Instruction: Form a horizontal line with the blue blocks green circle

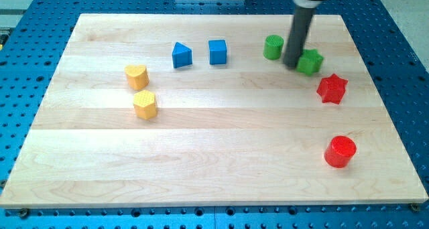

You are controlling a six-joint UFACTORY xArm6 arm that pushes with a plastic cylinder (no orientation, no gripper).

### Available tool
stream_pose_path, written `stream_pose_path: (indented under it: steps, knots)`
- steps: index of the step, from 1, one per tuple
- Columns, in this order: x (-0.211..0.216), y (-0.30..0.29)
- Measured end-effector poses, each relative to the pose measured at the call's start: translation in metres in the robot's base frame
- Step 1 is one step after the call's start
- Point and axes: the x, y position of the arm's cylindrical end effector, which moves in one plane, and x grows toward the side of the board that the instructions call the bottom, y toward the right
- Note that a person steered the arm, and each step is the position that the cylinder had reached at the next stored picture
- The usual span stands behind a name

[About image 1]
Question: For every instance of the green cylinder block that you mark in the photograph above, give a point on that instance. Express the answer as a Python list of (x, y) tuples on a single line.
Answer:
[(273, 45)]

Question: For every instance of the blue perforated metal table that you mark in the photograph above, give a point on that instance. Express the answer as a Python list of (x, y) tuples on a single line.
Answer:
[(391, 37)]

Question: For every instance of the blue cube block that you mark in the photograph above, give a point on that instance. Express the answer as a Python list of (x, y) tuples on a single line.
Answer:
[(217, 52)]

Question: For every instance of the red cylinder block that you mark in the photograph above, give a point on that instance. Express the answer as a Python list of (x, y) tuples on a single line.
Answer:
[(340, 151)]

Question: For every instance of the yellow hexagon block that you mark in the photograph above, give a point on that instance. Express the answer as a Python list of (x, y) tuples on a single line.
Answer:
[(145, 106)]

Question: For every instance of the yellow heart block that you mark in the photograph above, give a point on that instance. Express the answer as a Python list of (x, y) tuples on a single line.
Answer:
[(137, 76)]

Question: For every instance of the red star block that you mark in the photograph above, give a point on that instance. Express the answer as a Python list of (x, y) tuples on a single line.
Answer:
[(332, 89)]

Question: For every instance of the light wooden board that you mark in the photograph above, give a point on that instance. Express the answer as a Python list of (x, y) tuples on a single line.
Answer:
[(248, 132)]

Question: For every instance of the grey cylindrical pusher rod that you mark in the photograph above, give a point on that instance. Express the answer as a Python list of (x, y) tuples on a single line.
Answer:
[(303, 13)]

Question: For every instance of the blue triangular prism block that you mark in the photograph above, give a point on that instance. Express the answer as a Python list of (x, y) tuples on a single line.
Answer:
[(181, 55)]

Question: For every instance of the green star block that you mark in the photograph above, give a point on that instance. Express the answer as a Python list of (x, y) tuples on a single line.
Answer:
[(309, 62)]

